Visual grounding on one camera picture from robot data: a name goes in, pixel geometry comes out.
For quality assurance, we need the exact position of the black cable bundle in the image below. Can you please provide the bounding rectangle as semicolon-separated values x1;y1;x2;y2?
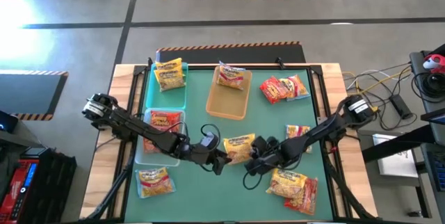
342;72;418;131

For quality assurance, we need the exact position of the black keyboard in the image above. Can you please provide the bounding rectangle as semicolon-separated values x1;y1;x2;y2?
426;150;445;193

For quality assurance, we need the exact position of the clear plastic bin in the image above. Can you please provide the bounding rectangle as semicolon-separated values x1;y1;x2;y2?
134;108;187;168

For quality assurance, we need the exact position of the yellow creamy chicken ramen pack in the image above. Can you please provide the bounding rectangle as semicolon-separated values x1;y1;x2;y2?
135;166;177;199
216;60;246;91

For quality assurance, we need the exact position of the black right support strut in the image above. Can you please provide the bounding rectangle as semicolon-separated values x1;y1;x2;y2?
319;136;378;222

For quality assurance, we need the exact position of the gray desk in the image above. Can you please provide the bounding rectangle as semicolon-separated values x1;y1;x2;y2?
409;45;445;197

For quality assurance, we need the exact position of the teal plastic bin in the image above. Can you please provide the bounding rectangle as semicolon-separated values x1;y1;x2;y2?
145;62;189;111

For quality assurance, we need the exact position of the black device blue light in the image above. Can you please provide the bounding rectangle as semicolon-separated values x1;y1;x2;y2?
0;110;19;134

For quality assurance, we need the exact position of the black left support strut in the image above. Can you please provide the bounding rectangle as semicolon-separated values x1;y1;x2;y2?
81;140;138;222

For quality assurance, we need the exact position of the red electronic device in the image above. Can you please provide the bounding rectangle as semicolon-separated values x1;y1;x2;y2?
0;159;39;224

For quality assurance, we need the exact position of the black hazard-striped floor mat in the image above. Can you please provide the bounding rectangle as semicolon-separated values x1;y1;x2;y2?
155;41;307;64
0;70;70;121

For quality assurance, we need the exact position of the orange saucy noodles pack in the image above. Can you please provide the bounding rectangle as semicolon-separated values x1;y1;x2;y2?
143;111;182;154

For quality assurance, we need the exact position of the orange translucent plastic bin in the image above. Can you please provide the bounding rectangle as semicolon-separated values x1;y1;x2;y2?
205;65;253;121

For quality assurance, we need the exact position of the black cable coil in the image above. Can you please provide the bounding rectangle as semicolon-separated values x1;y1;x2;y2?
412;70;445;99

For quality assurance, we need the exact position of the black plastic crate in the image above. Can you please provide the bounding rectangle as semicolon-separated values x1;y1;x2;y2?
20;147;78;224

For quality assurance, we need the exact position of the black table frame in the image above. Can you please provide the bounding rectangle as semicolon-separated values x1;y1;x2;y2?
114;56;348;223

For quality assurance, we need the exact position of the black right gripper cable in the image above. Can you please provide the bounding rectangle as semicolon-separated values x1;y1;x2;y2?
242;172;266;191

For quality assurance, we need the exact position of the orange ramen pack blue-edged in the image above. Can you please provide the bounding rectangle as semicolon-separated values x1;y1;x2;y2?
280;74;311;102

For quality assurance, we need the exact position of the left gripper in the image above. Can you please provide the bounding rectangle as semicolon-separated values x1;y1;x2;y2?
180;142;232;177

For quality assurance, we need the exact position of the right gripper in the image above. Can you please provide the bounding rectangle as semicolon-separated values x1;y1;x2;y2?
245;140;296;177

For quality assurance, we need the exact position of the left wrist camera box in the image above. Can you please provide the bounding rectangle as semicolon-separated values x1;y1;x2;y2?
200;131;219;149

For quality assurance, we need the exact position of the white cable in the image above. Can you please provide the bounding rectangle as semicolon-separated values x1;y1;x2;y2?
342;64;413;89

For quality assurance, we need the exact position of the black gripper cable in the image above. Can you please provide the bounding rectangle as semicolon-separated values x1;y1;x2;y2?
166;122;223;148
242;172;266;191

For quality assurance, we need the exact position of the white board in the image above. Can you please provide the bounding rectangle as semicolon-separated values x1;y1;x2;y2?
371;134;420;179

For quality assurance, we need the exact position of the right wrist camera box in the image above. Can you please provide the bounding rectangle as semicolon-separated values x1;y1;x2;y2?
250;135;270;155

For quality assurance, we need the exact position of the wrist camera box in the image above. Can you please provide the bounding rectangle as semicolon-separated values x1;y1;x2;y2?
250;135;270;155
200;131;219;149

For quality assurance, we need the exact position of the black support strut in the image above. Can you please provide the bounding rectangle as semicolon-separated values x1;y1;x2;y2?
319;136;378;222
81;140;138;222

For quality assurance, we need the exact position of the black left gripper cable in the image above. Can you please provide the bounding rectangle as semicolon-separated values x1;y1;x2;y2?
166;122;223;148

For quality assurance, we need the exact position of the black power brick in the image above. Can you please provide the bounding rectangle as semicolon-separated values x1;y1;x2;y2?
389;93;414;120

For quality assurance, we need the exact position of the yellow cable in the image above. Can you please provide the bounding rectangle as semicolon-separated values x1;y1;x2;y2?
350;67;414;95

